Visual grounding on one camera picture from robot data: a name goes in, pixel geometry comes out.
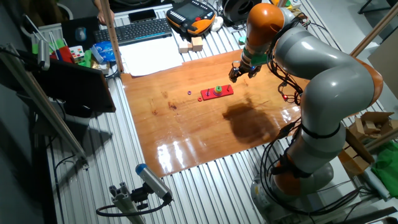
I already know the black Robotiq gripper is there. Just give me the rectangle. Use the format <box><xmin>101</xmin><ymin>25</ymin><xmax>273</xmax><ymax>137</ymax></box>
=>
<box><xmin>228</xmin><ymin>60</ymin><xmax>262</xmax><ymax>84</ymax></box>

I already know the red Hanoi base with pegs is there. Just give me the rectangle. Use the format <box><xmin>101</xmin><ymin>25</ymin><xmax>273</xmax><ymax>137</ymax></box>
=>
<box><xmin>200</xmin><ymin>83</ymin><xmax>234</xmax><ymax>101</ymax></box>

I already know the large wooden cube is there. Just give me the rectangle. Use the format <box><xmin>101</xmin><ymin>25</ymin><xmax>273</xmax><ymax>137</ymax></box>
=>
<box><xmin>191</xmin><ymin>36</ymin><xmax>204</xmax><ymax>52</ymax></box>

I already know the white rounded figurine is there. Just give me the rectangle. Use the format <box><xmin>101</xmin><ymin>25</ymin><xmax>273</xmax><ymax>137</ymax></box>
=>
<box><xmin>210</xmin><ymin>16</ymin><xmax>224</xmax><ymax>32</ymax></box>

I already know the black round spool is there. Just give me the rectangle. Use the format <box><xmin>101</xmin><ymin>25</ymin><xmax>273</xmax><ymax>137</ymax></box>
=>
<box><xmin>222</xmin><ymin>0</ymin><xmax>262</xmax><ymax>24</ymax></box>

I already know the glossy wooden board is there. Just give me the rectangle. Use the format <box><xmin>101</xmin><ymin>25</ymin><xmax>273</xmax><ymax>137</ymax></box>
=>
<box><xmin>120</xmin><ymin>49</ymin><xmax>310</xmax><ymax>179</ymax></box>

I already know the black orange teach pendant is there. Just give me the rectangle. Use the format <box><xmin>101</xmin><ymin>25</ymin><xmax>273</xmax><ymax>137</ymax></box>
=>
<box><xmin>165</xmin><ymin>0</ymin><xmax>216</xmax><ymax>35</ymax></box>

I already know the white paper sheet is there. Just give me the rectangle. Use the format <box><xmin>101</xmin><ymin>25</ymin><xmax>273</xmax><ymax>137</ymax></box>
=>
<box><xmin>119</xmin><ymin>36</ymin><xmax>184</xmax><ymax>77</ymax></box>

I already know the black smartphone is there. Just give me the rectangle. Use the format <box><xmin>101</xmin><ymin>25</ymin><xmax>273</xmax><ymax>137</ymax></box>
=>
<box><xmin>128</xmin><ymin>9</ymin><xmax>157</xmax><ymax>23</ymax></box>

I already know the black computer keyboard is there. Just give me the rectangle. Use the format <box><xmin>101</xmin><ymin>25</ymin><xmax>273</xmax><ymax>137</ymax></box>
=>
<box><xmin>93</xmin><ymin>17</ymin><xmax>173</xmax><ymax>46</ymax></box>

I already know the wooden pole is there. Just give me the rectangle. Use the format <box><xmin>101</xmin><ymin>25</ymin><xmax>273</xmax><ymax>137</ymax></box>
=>
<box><xmin>350</xmin><ymin>2</ymin><xmax>398</xmax><ymax>57</ymax></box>
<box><xmin>99</xmin><ymin>0</ymin><xmax>124</xmax><ymax>74</ymax></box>

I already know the cardboard box with wood blocks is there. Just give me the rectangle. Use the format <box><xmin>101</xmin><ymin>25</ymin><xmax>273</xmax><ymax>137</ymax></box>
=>
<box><xmin>337</xmin><ymin>111</ymin><xmax>398</xmax><ymax>177</ymax></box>

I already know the blue plastic package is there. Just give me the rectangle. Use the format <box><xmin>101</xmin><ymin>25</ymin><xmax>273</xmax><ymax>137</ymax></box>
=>
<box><xmin>93</xmin><ymin>40</ymin><xmax>118</xmax><ymax>62</ymax></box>

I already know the brown cardboard sheet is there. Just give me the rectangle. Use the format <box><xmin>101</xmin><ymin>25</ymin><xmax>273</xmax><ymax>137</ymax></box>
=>
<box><xmin>368</xmin><ymin>36</ymin><xmax>398</xmax><ymax>91</ymax></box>

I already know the grey computer mouse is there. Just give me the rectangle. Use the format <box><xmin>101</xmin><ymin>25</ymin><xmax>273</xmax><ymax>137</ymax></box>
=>
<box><xmin>75</xmin><ymin>26</ymin><xmax>88</xmax><ymax>42</ymax></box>

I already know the Rubik's cube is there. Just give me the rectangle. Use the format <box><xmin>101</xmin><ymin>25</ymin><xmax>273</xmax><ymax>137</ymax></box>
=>
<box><xmin>68</xmin><ymin>45</ymin><xmax>85</xmax><ymax>63</ymax></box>

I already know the black flat monitor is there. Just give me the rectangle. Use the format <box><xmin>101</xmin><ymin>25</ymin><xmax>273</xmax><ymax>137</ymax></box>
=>
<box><xmin>17</xmin><ymin>49</ymin><xmax>116</xmax><ymax>113</ymax></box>

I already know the green cloth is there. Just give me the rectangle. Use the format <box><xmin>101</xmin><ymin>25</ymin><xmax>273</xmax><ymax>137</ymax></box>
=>
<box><xmin>371</xmin><ymin>149</ymin><xmax>398</xmax><ymax>198</ymax></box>

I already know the black mouse pad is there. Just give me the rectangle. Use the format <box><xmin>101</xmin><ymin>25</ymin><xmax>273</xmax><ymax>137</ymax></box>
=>
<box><xmin>61</xmin><ymin>16</ymin><xmax>100</xmax><ymax>50</ymax></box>

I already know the red flat box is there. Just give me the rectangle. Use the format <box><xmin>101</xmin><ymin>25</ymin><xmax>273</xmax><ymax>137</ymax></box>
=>
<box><xmin>51</xmin><ymin>46</ymin><xmax>75</xmax><ymax>63</ymax></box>

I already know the grey camera blue cap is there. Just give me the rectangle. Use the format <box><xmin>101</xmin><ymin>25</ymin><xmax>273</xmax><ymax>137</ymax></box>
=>
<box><xmin>135</xmin><ymin>163</ymin><xmax>174</xmax><ymax>202</ymax></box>

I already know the aluminium profile post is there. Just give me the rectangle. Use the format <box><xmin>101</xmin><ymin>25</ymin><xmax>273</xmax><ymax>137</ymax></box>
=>
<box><xmin>108</xmin><ymin>182</ymin><xmax>147</xmax><ymax>224</ymax></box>

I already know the black camera cable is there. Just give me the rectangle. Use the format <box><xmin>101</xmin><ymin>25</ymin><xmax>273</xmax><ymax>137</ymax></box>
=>
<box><xmin>95</xmin><ymin>198</ymin><xmax>170</xmax><ymax>218</ymax></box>

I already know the aluminium frame bar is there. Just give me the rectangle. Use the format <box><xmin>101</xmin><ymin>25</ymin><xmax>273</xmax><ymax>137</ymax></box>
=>
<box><xmin>0</xmin><ymin>43</ymin><xmax>90</xmax><ymax>169</ymax></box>

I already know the grey depth camera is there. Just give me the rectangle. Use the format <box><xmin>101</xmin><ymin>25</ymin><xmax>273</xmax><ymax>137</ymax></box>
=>
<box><xmin>37</xmin><ymin>39</ymin><xmax>50</xmax><ymax>71</ymax></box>

